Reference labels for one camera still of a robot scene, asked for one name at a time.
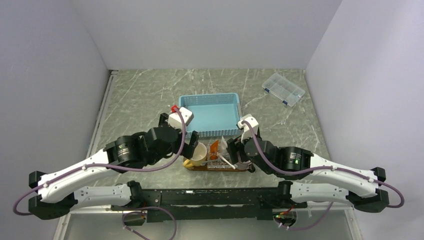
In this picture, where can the orange capped toothpaste tube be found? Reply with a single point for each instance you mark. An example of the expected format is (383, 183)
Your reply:
(214, 150)

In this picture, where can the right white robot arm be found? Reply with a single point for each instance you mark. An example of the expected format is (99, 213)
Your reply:
(307, 177)

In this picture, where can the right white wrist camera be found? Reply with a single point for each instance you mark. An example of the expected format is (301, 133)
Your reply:
(248, 126)

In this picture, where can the light blue plastic basket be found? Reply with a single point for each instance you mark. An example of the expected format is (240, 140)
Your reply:
(215, 115)

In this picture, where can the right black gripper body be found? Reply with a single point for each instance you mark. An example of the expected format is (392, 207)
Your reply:
(234, 146)

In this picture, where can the brown wooden oval tray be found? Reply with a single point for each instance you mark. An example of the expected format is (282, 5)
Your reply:
(214, 167)

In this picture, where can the purple ceramic mug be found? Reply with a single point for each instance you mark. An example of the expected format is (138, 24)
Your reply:
(245, 166)

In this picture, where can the grey toothbrush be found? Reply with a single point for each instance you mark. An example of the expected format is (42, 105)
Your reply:
(220, 159)

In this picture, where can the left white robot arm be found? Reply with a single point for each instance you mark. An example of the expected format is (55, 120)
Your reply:
(63, 191)

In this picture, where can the clear plastic compartment box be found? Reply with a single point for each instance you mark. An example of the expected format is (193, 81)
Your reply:
(283, 89)

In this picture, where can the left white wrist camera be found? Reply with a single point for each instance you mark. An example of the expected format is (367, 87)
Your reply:
(180, 116)

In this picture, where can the clear acrylic toothbrush holder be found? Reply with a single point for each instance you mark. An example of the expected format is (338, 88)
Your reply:
(217, 160)

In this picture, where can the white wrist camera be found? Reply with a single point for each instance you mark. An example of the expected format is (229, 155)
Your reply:
(180, 116)
(248, 126)

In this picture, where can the yellow ceramic mug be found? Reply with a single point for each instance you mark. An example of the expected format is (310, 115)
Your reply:
(199, 156)

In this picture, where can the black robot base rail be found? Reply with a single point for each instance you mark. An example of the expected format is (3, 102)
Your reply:
(259, 203)

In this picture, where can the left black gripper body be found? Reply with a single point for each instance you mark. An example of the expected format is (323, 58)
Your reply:
(175, 149)

